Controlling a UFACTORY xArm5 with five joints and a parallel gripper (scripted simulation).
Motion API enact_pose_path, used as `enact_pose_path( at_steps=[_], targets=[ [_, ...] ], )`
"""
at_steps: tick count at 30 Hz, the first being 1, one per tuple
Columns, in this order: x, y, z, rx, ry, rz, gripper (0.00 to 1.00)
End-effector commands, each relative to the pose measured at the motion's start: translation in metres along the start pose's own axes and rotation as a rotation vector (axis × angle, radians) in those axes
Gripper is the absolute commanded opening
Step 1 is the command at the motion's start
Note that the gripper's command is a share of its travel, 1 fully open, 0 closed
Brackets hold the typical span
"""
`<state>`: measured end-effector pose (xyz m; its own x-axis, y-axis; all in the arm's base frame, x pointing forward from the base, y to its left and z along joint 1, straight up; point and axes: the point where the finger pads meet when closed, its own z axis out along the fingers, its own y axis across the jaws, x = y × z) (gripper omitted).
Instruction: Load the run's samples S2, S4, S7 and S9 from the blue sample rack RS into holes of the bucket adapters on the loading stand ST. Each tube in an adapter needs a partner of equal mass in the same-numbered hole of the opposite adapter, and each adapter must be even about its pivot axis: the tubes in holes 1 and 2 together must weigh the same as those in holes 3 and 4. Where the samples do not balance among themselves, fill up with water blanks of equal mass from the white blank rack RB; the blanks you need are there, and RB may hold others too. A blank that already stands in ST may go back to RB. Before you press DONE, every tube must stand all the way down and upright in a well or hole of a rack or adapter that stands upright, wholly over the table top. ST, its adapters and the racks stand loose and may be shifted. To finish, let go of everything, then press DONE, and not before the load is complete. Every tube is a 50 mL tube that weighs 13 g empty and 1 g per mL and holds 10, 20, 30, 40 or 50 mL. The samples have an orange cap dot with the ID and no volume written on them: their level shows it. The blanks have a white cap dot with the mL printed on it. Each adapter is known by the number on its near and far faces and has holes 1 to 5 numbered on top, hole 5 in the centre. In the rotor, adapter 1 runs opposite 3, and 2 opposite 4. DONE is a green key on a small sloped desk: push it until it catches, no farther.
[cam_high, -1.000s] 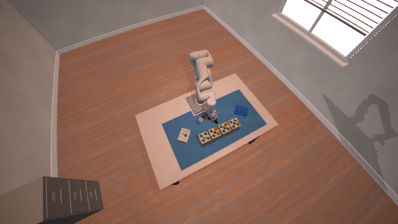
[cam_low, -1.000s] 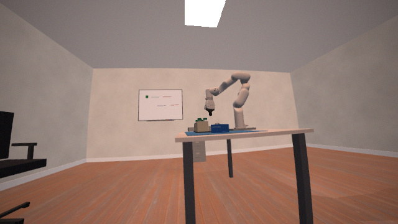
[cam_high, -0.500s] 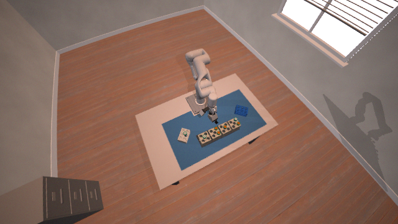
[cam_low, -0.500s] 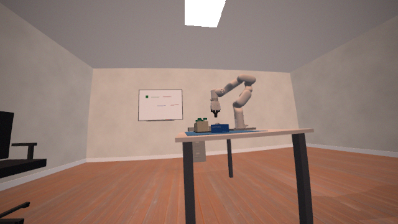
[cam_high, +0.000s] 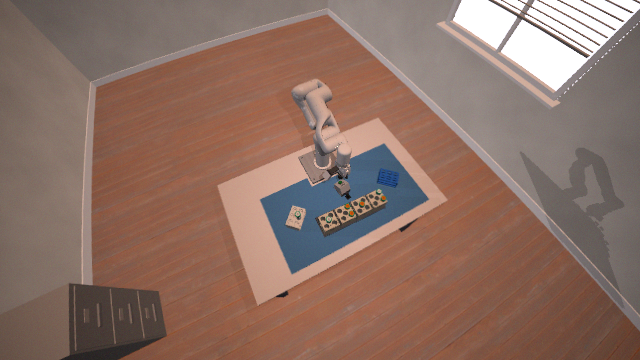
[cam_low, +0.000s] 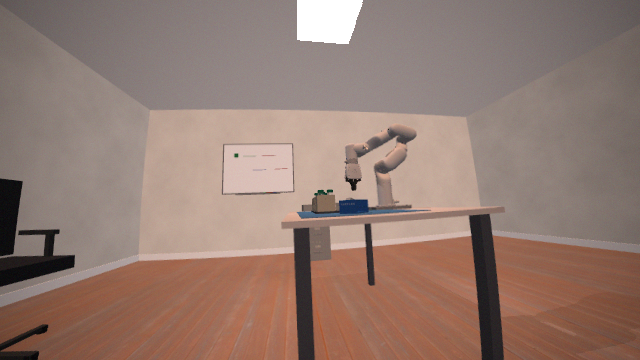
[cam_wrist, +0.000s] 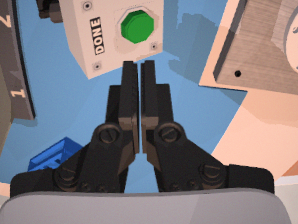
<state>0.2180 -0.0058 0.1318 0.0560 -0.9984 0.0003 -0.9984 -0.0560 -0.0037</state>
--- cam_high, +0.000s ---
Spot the blue flat mat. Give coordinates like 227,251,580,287
260,144,429,274

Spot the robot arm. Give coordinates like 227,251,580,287
291,79,352,181

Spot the beige bucket adapter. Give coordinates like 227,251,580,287
350,196,372,220
334,205,356,228
318,211,340,235
365,191,388,213

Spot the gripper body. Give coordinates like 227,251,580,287
334,160,350,178

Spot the blue tube rack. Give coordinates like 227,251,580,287
377,168,399,188

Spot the beige tube rack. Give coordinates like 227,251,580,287
285,206,306,231

